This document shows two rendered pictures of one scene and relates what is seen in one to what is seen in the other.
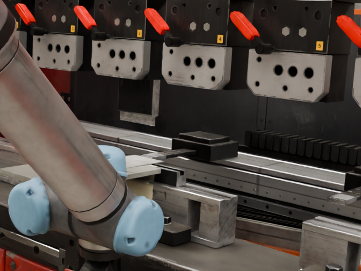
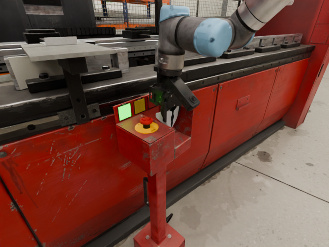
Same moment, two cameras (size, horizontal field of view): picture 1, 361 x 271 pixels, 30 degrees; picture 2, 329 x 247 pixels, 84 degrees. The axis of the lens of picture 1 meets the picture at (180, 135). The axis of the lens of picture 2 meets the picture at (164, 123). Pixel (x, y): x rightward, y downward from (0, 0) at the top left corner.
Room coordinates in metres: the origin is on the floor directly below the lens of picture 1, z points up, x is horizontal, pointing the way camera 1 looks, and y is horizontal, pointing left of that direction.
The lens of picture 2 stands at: (0.91, 0.65, 1.06)
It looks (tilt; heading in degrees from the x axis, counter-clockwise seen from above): 29 degrees down; 282
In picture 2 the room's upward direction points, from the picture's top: straight up
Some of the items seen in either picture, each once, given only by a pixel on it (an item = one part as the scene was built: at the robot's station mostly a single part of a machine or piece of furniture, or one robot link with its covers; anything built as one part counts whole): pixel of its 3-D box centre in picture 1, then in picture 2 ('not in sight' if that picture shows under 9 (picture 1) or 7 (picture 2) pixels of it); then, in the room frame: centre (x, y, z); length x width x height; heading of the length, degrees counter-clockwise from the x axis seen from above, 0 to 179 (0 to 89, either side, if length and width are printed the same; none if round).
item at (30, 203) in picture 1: (59, 204); (207, 36); (0.91, 0.16, 1.03); 0.11 x 0.11 x 0.08; 53
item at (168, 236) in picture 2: not in sight; (158, 236); (1.05, 0.15, 0.13); 0.10 x 0.10 x 0.01; 60
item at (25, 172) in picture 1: (82, 171); (64, 49); (1.29, 0.19, 1.00); 0.26 x 0.18 x 0.01; 140
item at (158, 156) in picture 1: (185, 148); (44, 37); (1.53, -0.01, 1.01); 0.26 x 0.12 x 0.05; 140
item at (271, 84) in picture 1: (298, 49); not in sight; (1.16, -0.19, 1.26); 0.15 x 0.09 x 0.17; 50
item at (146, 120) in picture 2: not in sight; (146, 123); (1.07, 0.19, 0.79); 0.04 x 0.04 x 0.04
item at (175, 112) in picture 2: not in sight; (168, 115); (1.02, 0.09, 0.78); 0.06 x 0.03 x 0.09; 150
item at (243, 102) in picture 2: not in sight; (244, 102); (0.63, -0.59, 0.59); 0.15 x 0.02 x 0.07; 50
